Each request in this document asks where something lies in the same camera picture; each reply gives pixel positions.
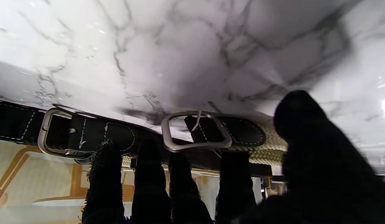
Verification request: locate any printed room scene backdrop curtain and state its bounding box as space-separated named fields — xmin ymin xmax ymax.
xmin=0 ymin=138 xmax=288 ymax=224

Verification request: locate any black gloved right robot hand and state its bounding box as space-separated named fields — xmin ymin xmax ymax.
xmin=82 ymin=90 xmax=385 ymax=224

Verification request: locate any black woven belt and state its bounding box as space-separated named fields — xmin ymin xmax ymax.
xmin=0 ymin=101 xmax=274 ymax=178

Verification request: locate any beige braided belt silver buckle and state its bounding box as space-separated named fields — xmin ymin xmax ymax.
xmin=161 ymin=110 xmax=289 ymax=166

